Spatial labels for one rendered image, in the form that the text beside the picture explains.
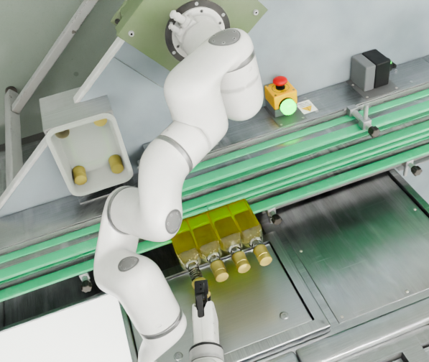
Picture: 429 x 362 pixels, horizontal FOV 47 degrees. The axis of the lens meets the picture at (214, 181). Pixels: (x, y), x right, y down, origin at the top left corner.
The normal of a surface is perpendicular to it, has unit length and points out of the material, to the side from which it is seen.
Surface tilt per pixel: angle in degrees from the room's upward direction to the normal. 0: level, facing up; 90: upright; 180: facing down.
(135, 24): 1
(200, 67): 79
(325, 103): 90
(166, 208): 42
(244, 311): 90
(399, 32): 0
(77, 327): 90
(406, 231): 90
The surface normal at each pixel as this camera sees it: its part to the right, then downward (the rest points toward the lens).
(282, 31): 0.32, 0.61
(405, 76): -0.14, -0.73
